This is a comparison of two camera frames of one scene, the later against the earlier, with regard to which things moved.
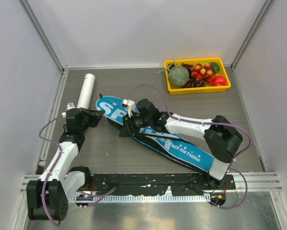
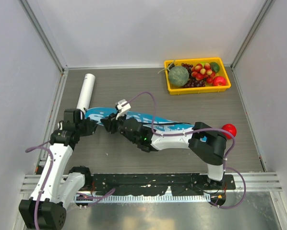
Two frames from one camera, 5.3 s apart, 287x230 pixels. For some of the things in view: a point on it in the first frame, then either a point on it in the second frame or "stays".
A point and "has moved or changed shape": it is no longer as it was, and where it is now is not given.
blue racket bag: x=163 y=143 has moved or changed shape
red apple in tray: x=219 y=81 stays
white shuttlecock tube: x=85 y=95 stays
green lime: x=215 y=67 stays
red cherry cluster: x=201 y=72 stays
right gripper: x=125 y=132 -> x=110 y=122
